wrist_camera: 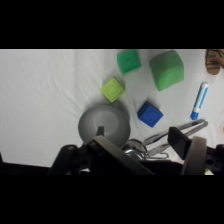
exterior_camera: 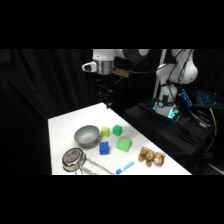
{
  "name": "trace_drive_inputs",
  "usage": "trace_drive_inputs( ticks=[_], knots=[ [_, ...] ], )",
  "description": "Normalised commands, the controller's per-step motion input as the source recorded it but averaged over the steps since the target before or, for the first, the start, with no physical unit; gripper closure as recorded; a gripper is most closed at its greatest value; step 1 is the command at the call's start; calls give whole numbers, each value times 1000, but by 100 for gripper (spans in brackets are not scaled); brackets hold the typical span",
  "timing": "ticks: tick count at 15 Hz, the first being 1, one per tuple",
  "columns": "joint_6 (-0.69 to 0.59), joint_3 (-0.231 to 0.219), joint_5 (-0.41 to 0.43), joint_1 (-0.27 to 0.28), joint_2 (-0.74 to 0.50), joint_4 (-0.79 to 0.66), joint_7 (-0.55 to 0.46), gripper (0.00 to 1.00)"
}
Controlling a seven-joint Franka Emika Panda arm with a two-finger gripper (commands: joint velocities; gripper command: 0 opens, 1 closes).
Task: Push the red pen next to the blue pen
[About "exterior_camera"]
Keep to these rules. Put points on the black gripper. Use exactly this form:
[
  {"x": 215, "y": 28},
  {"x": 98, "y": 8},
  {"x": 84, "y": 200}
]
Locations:
[{"x": 104, "y": 85}]

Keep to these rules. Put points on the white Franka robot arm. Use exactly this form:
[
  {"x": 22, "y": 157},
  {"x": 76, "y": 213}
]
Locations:
[{"x": 173, "y": 71}]

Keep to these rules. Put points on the blue pen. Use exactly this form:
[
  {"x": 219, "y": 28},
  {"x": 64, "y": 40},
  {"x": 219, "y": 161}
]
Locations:
[{"x": 125, "y": 167}]

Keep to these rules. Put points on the small lime green cube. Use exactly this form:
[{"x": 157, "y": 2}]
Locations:
[{"x": 105, "y": 131}]

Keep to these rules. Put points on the dark green cube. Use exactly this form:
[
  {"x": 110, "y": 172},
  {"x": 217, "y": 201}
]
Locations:
[{"x": 117, "y": 130}]

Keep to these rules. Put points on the grey round bowl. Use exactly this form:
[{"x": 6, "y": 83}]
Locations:
[{"x": 86, "y": 136}]

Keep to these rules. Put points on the large green rounded block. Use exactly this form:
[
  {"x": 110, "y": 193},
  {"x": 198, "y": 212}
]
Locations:
[{"x": 124, "y": 144}]

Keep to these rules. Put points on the blue cube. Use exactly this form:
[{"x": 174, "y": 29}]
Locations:
[{"x": 104, "y": 148}]

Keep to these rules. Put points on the black curtain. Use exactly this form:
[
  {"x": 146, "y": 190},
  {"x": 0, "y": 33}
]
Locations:
[{"x": 43, "y": 86}]

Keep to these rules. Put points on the metal tongs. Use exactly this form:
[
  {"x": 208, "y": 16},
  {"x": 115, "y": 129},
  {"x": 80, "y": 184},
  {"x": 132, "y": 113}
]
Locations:
[{"x": 95, "y": 166}]

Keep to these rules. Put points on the metal strainer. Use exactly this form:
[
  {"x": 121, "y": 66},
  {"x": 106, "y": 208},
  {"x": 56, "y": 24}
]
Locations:
[{"x": 73, "y": 160}]

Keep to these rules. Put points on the black robot stand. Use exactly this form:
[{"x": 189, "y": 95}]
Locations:
[{"x": 166, "y": 133}]

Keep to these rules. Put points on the spotted leopard plush toy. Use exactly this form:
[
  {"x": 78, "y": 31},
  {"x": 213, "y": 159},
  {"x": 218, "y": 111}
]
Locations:
[{"x": 151, "y": 156}]

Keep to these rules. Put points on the teal backlit keyboard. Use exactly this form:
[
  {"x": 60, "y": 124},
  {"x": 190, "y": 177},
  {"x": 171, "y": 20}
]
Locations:
[{"x": 206, "y": 99}]

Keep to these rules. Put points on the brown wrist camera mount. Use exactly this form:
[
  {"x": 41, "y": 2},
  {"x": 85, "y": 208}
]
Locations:
[{"x": 121, "y": 73}]

